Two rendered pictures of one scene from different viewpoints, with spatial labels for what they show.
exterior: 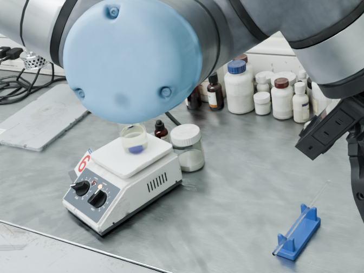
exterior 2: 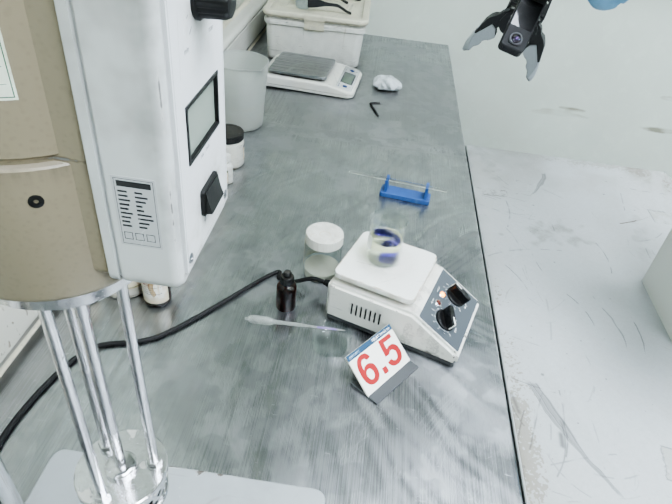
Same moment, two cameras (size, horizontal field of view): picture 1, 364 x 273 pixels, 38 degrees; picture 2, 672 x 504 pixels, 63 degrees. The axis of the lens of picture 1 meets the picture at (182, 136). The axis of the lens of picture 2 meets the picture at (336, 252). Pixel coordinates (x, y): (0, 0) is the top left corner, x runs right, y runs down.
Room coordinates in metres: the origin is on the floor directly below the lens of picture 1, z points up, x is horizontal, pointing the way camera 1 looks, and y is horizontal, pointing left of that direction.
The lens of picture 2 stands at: (1.27, 0.59, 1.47)
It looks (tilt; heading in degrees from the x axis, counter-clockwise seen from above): 37 degrees down; 237
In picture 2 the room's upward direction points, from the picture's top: 7 degrees clockwise
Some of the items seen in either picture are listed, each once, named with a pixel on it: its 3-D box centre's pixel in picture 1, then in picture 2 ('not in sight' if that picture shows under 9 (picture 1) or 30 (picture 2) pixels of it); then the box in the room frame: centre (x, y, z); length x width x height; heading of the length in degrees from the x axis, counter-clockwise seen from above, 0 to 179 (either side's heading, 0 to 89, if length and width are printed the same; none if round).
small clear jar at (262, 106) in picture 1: (262, 103); not in sight; (1.07, -0.19, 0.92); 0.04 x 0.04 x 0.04
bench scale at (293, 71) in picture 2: not in sight; (313, 74); (0.54, -0.76, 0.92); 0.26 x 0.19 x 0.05; 141
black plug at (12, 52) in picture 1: (12, 54); not in sight; (1.64, 0.48, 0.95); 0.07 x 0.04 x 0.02; 145
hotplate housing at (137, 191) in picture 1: (125, 177); (398, 293); (0.85, 0.12, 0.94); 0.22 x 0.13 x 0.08; 126
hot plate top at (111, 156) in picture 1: (130, 151); (387, 265); (0.86, 0.10, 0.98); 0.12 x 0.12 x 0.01; 36
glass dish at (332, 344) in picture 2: not in sight; (331, 339); (0.97, 0.14, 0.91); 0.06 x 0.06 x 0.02
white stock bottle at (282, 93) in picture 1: (282, 97); not in sight; (1.03, -0.23, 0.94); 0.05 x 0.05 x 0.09
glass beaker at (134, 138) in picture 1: (132, 132); (387, 237); (0.86, 0.09, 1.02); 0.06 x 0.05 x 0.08; 13
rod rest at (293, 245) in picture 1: (298, 229); (406, 189); (0.64, -0.15, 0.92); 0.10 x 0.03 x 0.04; 138
